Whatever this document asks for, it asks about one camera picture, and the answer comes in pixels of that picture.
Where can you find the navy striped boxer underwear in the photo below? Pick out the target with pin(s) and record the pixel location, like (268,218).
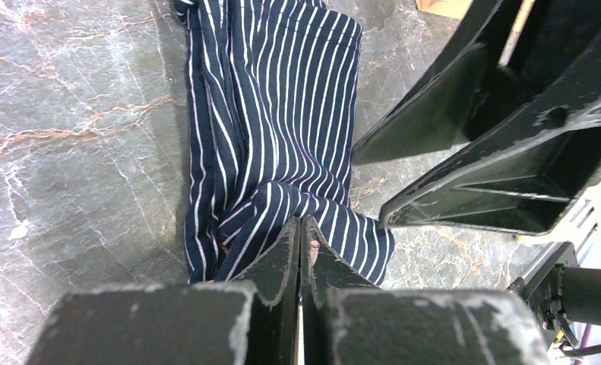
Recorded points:
(271,107)

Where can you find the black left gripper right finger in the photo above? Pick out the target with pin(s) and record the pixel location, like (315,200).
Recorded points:
(348,320)

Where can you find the wooden compartment tray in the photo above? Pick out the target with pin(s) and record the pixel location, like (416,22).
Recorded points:
(455,9)

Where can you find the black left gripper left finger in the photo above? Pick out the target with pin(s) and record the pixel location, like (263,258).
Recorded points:
(250,319)

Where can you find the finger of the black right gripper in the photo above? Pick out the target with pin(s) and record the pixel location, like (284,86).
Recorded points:
(434,112)
(524,174)

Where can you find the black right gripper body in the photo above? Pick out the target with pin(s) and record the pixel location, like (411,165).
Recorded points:
(553,36)

